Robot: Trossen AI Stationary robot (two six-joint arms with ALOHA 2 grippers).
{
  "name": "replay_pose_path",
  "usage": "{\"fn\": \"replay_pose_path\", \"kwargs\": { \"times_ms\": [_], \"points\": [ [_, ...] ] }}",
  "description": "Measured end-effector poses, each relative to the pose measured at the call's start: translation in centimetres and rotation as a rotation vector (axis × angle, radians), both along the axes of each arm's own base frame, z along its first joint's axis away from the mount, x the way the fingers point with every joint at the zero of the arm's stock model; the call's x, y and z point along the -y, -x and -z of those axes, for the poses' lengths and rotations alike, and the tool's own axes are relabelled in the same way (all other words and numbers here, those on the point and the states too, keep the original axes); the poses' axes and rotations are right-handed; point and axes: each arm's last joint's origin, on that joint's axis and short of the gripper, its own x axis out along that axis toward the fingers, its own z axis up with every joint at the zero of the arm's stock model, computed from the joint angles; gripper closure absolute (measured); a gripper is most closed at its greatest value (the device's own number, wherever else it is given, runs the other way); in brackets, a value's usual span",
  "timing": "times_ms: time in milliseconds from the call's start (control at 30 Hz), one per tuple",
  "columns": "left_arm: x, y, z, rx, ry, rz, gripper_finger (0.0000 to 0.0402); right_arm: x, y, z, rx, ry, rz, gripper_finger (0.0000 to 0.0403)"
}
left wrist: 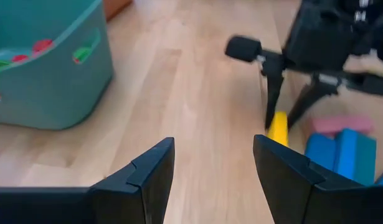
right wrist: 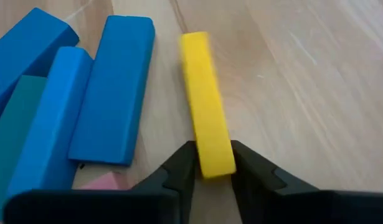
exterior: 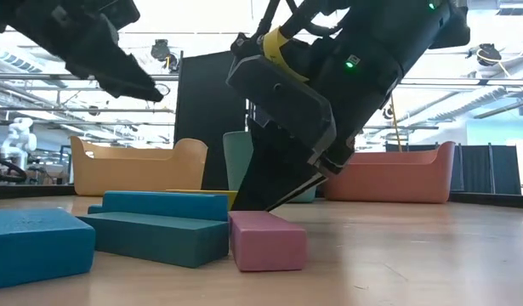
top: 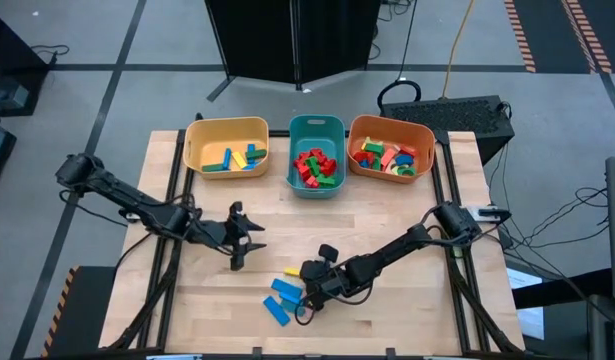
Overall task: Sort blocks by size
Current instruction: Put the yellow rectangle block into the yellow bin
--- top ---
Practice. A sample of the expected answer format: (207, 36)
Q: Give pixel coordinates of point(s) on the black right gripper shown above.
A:
(332, 277)

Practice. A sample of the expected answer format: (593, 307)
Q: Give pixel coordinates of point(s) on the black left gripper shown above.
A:
(227, 235)

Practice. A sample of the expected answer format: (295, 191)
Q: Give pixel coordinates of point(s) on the wide blue wooden block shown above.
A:
(287, 288)

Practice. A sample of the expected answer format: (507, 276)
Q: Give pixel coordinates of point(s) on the yellow rectangular wooden block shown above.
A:
(292, 271)
(239, 160)

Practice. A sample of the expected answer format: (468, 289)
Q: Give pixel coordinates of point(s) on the teal wooden block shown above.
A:
(293, 307)

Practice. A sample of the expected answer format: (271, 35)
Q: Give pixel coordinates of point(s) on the long blue wooden block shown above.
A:
(276, 310)

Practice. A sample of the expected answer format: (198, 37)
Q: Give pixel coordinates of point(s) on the red two-stud plastic brick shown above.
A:
(312, 182)
(317, 154)

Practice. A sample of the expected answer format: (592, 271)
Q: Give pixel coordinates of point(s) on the dark green long block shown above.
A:
(214, 167)

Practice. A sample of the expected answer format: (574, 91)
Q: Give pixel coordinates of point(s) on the green long wooden block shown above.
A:
(256, 154)

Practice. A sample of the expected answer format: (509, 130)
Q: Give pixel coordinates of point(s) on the green plastic stud brick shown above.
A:
(312, 165)
(327, 181)

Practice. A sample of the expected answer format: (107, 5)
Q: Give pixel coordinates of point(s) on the green rectangular wooden block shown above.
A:
(376, 164)
(373, 148)

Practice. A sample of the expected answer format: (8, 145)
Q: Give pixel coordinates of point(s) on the orange-red long wooden block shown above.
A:
(387, 157)

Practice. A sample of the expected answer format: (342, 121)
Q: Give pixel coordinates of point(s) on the green arch block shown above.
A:
(406, 171)

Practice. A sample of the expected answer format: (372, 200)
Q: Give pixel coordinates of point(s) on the small blue block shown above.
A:
(403, 160)

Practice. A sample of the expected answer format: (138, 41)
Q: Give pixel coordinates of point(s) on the small red ribbed block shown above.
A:
(408, 150)

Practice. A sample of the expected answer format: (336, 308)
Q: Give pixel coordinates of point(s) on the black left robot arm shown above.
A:
(132, 202)

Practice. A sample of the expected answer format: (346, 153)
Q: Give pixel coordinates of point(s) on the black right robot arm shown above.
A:
(412, 242)

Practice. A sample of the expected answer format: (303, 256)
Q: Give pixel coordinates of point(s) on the yellow plastic bin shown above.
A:
(222, 135)

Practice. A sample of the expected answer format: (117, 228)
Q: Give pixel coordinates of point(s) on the teal plastic bin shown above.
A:
(317, 130)

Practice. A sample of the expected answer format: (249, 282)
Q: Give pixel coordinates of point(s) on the black striped floor mat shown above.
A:
(87, 310)

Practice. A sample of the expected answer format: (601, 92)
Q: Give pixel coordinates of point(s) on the orange plastic bin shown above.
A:
(422, 131)

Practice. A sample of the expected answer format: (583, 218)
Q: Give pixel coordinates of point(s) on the black partition panel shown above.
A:
(252, 40)
(337, 40)

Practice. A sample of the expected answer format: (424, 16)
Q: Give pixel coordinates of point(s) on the black computer case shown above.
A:
(447, 117)

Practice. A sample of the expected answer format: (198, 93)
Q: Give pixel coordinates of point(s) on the white paper sheet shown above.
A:
(529, 300)

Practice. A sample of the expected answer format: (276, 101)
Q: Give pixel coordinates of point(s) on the black cabinet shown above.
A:
(12, 60)

